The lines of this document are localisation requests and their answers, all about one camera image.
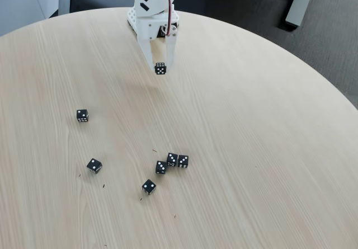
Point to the black die showing six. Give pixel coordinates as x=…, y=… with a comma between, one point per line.
x=160, y=68

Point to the black die showing one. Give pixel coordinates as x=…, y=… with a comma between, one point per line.
x=82, y=115

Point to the black die showing three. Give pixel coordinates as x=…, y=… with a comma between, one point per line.
x=183, y=161
x=172, y=159
x=161, y=167

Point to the black die showing two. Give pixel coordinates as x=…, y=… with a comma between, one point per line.
x=94, y=166
x=149, y=187

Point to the white cabinet panel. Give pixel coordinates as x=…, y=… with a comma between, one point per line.
x=25, y=5

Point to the grey desk leg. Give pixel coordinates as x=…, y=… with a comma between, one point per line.
x=297, y=5

